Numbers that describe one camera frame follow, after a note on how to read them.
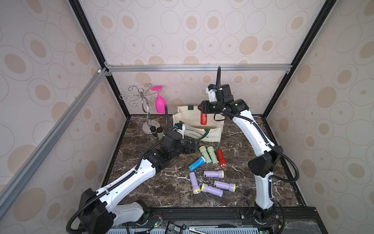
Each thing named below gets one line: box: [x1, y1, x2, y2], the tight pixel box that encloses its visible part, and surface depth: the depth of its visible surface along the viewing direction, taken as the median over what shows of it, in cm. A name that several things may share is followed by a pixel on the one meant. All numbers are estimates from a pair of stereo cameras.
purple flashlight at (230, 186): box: [213, 180, 237, 193], surface depth 83 cm
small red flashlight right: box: [216, 148, 227, 168], surface depth 94 cm
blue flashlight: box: [188, 156, 206, 172], surface depth 92 cm
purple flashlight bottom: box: [200, 183, 224, 198], surface depth 81 cm
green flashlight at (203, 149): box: [199, 145, 212, 164], surface depth 96 cm
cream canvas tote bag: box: [172, 104, 225, 143], surface depth 91 cm
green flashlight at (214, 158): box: [206, 145, 220, 165], surface depth 96 cm
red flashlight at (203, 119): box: [200, 113, 208, 126], surface depth 81 cm
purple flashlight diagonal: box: [188, 171, 202, 195], surface depth 84 cm
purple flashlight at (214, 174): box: [203, 170, 225, 179], surface depth 87 cm
